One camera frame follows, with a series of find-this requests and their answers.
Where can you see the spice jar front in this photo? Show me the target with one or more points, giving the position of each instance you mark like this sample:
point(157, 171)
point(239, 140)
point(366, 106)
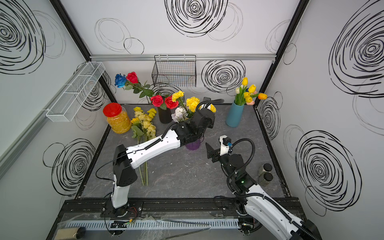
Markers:
point(265, 179)

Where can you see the spice jar back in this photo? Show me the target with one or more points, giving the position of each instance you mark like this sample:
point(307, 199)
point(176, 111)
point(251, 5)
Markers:
point(265, 168)

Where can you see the red rose low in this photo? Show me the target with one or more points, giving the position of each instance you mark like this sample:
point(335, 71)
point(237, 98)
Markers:
point(157, 100)

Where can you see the teal ceramic vase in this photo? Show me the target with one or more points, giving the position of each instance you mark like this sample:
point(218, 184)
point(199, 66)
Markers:
point(235, 115)

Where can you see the yellow carnation bouquet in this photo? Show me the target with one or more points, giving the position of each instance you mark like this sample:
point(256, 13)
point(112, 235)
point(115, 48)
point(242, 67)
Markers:
point(186, 108)

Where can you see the red rose top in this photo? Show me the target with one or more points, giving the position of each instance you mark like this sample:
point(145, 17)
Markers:
point(144, 90)

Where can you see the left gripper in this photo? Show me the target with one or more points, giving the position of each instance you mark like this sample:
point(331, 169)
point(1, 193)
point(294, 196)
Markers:
point(211, 122)

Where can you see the sunflower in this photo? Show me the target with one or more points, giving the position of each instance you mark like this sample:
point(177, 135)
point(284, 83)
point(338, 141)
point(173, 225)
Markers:
point(137, 128)

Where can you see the yellow rose stem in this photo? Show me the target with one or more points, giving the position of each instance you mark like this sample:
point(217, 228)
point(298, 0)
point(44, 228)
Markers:
point(142, 119)

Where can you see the spice jar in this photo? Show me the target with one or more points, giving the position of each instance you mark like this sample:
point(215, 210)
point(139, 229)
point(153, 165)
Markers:
point(265, 168)
point(265, 179)

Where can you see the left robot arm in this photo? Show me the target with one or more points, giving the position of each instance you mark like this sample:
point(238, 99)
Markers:
point(127, 160)

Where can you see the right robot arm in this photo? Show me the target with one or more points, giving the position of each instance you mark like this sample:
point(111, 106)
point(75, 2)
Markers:
point(257, 203)

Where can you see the yellow tulip bouquet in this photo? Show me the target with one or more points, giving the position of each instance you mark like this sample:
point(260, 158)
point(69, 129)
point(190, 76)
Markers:
point(246, 95)

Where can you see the white cable duct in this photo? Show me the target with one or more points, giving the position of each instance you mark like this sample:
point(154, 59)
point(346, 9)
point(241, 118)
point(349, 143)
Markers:
point(115, 225)

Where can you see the blue rose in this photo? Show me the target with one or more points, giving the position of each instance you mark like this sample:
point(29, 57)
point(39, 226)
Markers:
point(120, 81)

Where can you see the black wire basket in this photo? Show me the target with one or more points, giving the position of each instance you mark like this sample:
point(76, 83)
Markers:
point(176, 70)

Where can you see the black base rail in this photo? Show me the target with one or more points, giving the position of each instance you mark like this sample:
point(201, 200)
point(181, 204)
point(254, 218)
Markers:
point(138, 207)

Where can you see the black vase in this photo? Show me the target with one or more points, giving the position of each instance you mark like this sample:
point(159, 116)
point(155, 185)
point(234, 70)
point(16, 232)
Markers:
point(165, 116)

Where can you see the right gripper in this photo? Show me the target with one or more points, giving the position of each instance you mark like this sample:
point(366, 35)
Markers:
point(211, 153)

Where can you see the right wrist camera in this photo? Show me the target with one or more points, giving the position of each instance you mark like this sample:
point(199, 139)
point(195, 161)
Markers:
point(225, 145)

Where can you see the red lid plastic jar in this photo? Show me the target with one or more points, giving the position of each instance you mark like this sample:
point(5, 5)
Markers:
point(117, 118)

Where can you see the purple glass vase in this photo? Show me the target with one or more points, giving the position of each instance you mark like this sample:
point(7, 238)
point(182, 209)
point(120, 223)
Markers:
point(194, 146)

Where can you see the yellow poppy stem large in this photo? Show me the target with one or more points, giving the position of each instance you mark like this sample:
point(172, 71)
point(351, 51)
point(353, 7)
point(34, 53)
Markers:
point(152, 111)

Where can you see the white wire shelf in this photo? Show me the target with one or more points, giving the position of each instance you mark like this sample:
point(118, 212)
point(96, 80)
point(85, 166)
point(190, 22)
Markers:
point(76, 92)

